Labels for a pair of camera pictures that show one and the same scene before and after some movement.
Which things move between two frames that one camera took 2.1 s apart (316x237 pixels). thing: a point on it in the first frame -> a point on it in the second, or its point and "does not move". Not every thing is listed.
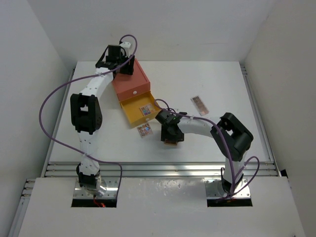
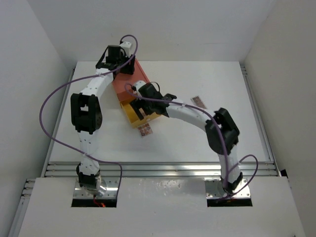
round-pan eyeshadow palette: x=144 y=130 does not move
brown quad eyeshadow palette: x=170 y=142 -> x=142 y=112
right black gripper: x=166 y=135 -> x=139 y=103
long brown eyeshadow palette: x=201 y=107 does not move
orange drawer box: x=127 y=85 does not move
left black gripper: x=129 y=69 does not move
